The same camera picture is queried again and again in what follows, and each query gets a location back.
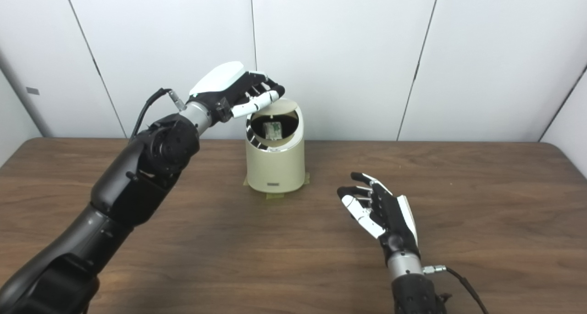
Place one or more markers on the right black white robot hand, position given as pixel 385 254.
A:
pixel 394 222

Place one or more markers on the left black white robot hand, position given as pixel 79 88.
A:
pixel 224 89

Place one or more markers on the green white milk carton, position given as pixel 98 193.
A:
pixel 273 129

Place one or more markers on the cream round bin lid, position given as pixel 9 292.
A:
pixel 290 121

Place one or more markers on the cream-colored round bin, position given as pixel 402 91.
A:
pixel 275 169

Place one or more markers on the small grey wall label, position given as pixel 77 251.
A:
pixel 32 90

